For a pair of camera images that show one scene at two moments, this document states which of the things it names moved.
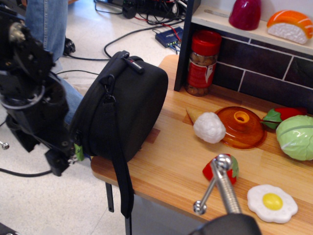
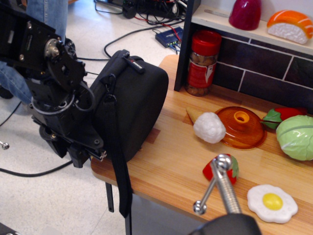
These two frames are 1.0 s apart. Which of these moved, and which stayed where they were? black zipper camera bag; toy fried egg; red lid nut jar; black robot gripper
Moved: black robot gripper
Stayed: toy fried egg; black zipper camera bag; red lid nut jar
